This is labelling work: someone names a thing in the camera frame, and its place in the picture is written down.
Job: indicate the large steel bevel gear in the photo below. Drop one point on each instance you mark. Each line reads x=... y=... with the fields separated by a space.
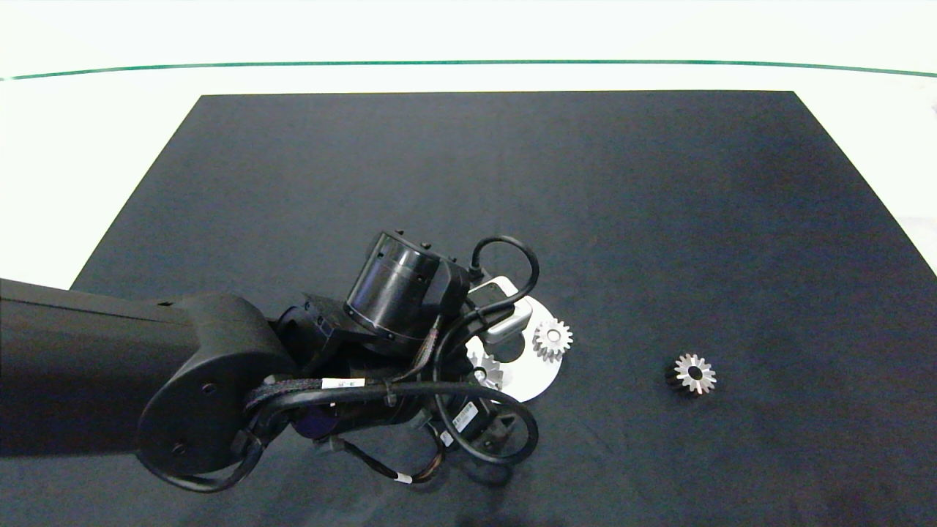
x=493 y=366

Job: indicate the round white pin plate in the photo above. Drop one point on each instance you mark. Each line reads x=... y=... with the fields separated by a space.
x=538 y=375

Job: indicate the small steel bevel gear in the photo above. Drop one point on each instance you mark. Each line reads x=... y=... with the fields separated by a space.
x=706 y=369
x=544 y=342

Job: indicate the dark table mat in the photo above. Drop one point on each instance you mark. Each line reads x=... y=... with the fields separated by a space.
x=659 y=219

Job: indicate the boxy shiny wrist camera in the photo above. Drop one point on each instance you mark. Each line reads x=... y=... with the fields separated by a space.
x=510 y=322

